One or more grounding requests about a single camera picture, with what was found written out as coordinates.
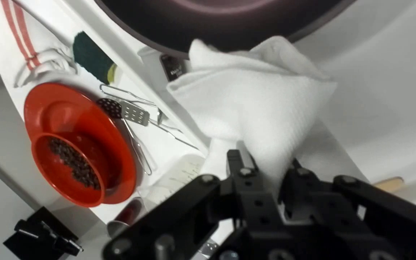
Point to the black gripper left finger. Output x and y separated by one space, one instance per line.
246 193

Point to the white towel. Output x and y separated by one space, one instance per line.
256 106

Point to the dark green sponge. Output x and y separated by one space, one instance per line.
93 58

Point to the tall steel cup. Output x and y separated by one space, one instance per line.
128 214

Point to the red bowl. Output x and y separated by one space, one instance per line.
64 109
54 174

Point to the wooden utensil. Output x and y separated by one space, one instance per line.
391 184

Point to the white red striped cloth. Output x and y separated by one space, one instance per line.
30 38

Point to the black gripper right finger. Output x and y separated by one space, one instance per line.
314 197

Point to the dark brown beans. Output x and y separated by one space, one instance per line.
76 164

